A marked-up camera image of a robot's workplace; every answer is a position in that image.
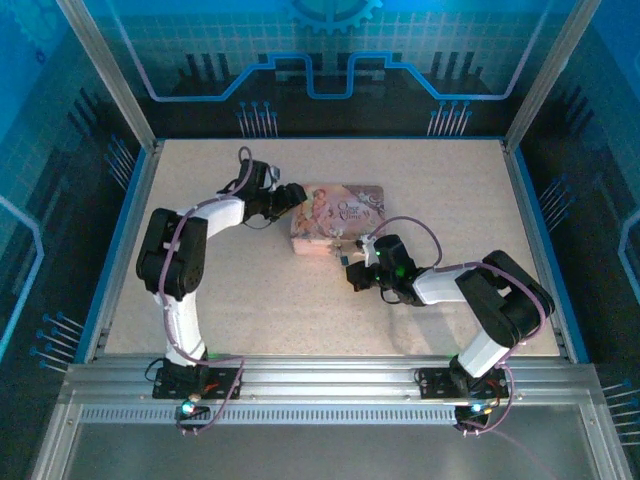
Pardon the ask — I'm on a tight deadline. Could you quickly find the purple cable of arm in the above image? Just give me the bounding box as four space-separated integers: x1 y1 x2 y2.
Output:
372 215 516 436
159 145 251 436

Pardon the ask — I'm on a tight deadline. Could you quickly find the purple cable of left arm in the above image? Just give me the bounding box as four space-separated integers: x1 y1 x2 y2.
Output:
159 145 251 436

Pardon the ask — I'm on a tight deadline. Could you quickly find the black base plate of left arm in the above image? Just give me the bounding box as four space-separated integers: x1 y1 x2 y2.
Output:
152 367 241 401

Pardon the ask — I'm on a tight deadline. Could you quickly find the blue table edge strip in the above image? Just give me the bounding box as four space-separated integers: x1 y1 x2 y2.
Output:
514 144 591 364
74 147 151 364

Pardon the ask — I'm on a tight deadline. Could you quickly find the grey metal panel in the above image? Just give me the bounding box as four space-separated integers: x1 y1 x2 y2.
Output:
62 424 604 480

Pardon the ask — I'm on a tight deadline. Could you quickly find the aluminium frame side rail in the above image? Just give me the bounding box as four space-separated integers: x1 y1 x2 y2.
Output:
84 139 164 364
499 139 576 364

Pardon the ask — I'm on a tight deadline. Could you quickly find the aluminium frame front rail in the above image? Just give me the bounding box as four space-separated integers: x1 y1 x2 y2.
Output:
59 354 601 426

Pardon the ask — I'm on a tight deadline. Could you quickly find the small lit control board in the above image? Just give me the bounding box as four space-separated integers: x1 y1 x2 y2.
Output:
174 397 211 426
457 399 494 426

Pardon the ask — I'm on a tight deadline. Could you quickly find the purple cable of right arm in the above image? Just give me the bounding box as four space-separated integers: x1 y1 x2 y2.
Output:
372 215 516 436

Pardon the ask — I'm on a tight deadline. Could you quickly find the pink illustrated tin box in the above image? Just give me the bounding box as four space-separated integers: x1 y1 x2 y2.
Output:
288 182 386 257

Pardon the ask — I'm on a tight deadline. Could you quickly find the black base plate of right arm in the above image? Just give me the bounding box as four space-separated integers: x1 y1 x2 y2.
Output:
417 367 516 401

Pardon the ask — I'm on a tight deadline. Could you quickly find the aluminium frame post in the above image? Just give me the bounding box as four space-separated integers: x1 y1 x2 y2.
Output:
54 0 161 151
504 0 599 149

